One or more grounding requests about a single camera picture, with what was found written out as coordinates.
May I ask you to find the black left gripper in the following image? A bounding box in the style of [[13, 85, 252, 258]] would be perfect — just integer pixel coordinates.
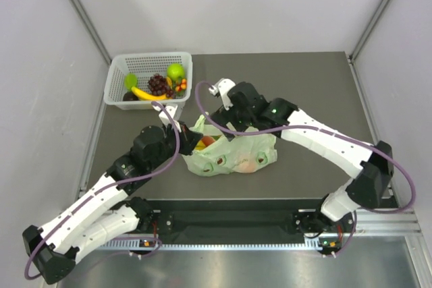
[[148, 119, 203, 171]]

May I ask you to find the light green plastic bag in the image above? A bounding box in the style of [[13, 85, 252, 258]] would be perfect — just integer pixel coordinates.
[[183, 115, 277, 177]]

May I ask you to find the orange fruit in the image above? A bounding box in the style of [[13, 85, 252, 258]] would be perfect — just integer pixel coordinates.
[[201, 136, 216, 147]]

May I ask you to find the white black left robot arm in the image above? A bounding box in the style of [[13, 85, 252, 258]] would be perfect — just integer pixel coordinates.
[[22, 122, 203, 285]]

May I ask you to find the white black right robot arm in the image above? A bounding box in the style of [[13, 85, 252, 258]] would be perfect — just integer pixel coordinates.
[[208, 78, 394, 233]]

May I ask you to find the small orange berry cluster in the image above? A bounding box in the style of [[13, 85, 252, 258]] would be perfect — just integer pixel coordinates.
[[175, 78, 187, 96]]

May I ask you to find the dark purple grape bunch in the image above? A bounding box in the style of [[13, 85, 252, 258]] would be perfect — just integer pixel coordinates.
[[148, 74, 174, 98]]

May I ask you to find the yellow banana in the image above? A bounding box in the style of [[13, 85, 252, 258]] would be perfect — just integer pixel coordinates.
[[131, 86, 168, 100]]

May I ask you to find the green apple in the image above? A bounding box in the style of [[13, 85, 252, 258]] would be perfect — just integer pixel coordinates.
[[167, 63, 186, 82]]

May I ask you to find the dark purple plum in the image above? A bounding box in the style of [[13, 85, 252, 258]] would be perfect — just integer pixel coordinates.
[[122, 91, 138, 101]]

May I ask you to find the light green starfruit slice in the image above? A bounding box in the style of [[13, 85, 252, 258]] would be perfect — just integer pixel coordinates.
[[124, 74, 138, 91]]

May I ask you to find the white perforated plastic basket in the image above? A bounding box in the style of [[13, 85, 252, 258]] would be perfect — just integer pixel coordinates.
[[104, 52, 193, 110]]

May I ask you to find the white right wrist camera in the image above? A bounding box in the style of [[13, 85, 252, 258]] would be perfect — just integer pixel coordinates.
[[209, 78, 236, 111]]

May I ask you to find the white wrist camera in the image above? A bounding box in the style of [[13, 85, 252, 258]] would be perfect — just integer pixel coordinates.
[[209, 78, 236, 111], [151, 101, 182, 129]]

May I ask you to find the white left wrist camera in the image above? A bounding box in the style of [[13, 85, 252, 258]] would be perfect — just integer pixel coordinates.
[[151, 101, 182, 129]]

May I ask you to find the grey slotted cable duct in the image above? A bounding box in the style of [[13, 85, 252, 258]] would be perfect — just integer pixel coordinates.
[[98, 237, 339, 252]]

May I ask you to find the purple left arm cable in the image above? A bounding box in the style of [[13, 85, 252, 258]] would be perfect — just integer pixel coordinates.
[[23, 100, 180, 281]]

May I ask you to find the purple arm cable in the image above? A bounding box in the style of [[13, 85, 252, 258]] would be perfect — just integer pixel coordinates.
[[23, 100, 180, 281], [194, 80, 416, 258]]

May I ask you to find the aluminium frame rail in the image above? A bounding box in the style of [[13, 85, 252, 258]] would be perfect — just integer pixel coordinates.
[[355, 210, 421, 237]]

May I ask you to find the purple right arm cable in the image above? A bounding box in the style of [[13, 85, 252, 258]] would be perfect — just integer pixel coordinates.
[[194, 80, 416, 258]]

